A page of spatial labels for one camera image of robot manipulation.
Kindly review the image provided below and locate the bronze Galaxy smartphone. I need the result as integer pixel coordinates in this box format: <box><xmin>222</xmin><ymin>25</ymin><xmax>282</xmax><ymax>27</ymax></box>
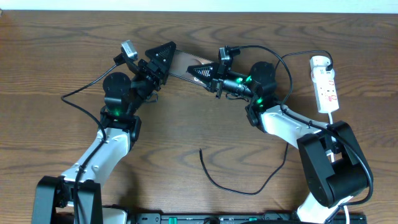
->
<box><xmin>169</xmin><ymin>50</ymin><xmax>213</xmax><ymax>86</ymax></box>

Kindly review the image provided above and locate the black charging cable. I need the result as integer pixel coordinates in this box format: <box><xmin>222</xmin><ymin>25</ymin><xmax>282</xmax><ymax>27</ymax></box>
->
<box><xmin>198</xmin><ymin>50</ymin><xmax>334</xmax><ymax>196</ymax></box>

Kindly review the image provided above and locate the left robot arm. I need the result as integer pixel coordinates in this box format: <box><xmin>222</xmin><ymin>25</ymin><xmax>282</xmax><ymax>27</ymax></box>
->
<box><xmin>32</xmin><ymin>40</ymin><xmax>176</xmax><ymax>223</ymax></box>

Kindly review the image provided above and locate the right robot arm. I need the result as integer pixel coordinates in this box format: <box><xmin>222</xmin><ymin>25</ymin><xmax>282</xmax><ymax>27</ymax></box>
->
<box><xmin>187</xmin><ymin>62</ymin><xmax>373</xmax><ymax>223</ymax></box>

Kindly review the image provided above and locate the white charger adapter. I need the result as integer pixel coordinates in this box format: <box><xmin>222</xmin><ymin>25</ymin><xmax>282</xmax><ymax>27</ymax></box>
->
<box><xmin>310</xmin><ymin>55</ymin><xmax>331</xmax><ymax>70</ymax></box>

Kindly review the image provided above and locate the white power strip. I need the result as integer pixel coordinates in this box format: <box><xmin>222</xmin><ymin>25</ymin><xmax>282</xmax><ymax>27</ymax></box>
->
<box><xmin>311</xmin><ymin>66</ymin><xmax>339</xmax><ymax>114</ymax></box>

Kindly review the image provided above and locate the right camera cable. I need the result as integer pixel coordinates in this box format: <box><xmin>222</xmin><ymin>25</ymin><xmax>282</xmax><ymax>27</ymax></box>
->
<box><xmin>229</xmin><ymin>44</ymin><xmax>374</xmax><ymax>222</ymax></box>

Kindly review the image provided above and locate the camera cable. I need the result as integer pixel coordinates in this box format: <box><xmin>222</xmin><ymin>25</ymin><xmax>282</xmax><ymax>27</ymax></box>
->
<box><xmin>60</xmin><ymin>54</ymin><xmax>125</xmax><ymax>224</ymax></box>
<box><xmin>229</xmin><ymin>44</ymin><xmax>374</xmax><ymax>222</ymax></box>

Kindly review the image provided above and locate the left camera cable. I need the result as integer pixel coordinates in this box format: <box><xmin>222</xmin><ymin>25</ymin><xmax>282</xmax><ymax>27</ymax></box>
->
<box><xmin>60</xmin><ymin>54</ymin><xmax>125</xmax><ymax>224</ymax></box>

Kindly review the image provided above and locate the white power strip cord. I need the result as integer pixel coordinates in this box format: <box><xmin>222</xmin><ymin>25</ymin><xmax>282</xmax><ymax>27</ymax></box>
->
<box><xmin>327</xmin><ymin>112</ymin><xmax>351</xmax><ymax>224</ymax></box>

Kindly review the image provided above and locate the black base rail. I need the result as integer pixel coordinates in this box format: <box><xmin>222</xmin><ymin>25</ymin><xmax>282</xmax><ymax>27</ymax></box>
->
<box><xmin>124</xmin><ymin>212</ymin><xmax>368</xmax><ymax>224</ymax></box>

